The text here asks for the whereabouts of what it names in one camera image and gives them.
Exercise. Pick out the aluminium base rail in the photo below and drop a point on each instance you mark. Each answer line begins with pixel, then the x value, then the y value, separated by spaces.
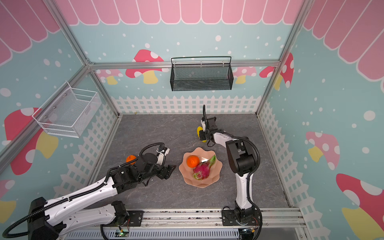
pixel 200 224

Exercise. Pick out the pink scalloped fruit bowl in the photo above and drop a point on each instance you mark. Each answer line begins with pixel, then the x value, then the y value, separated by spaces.
pixel 204 156

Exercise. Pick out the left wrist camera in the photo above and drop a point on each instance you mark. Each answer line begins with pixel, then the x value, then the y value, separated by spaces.
pixel 162 152

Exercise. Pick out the pink dragon fruit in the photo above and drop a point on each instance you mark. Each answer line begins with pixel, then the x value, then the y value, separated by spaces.
pixel 202 171

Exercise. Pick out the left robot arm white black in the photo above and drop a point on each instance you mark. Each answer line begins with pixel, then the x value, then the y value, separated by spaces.
pixel 51 219

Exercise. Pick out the orange tangerine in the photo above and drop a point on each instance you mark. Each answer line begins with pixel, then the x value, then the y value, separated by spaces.
pixel 193 161
pixel 131 160

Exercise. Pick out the yellow mango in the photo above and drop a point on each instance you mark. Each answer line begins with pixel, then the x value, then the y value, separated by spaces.
pixel 201 134

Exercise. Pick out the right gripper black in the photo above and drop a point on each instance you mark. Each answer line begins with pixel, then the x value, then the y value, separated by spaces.
pixel 208 124

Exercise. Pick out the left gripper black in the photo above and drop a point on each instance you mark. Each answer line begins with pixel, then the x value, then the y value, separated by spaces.
pixel 166 172

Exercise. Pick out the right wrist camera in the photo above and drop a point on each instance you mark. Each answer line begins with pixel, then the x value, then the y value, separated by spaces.
pixel 204 124

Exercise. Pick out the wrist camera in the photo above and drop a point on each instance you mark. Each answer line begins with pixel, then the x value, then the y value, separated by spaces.
pixel 204 124
pixel 162 152

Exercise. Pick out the black wire mesh basket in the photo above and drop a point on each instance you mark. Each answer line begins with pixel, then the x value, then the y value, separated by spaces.
pixel 201 73

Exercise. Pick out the green circuit board left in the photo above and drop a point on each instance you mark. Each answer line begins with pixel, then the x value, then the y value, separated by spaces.
pixel 122 233

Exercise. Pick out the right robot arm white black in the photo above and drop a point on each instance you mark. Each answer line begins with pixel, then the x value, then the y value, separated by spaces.
pixel 244 159

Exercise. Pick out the white wire mesh basket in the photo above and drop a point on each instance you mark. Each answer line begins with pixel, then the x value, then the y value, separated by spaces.
pixel 68 112

